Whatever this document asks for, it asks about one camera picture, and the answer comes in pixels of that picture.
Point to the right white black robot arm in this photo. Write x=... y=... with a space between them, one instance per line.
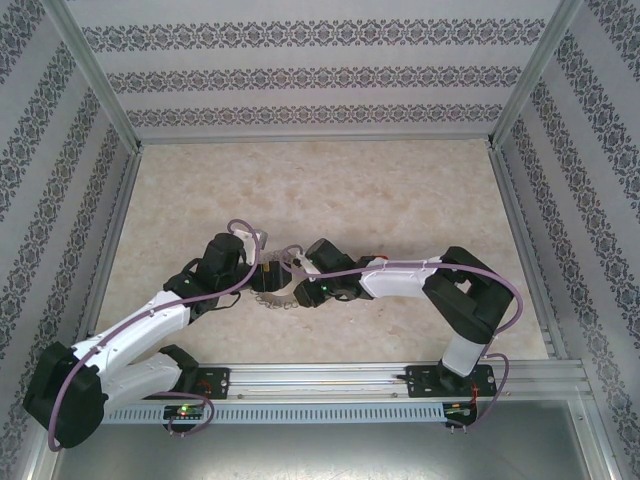
x=400 y=280

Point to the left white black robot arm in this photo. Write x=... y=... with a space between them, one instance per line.
x=125 y=372

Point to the grey metal sheet panel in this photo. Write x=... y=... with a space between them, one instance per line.
x=320 y=452

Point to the aluminium floor rail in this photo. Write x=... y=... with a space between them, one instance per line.
x=529 y=250
x=114 y=240

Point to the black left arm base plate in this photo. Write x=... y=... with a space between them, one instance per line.
x=217 y=382

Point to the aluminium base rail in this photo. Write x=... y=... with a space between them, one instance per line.
x=320 y=382

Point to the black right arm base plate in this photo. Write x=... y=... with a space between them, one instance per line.
x=417 y=382

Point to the aluminium frame post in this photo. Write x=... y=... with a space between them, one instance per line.
x=595 y=440
x=95 y=75
x=532 y=75

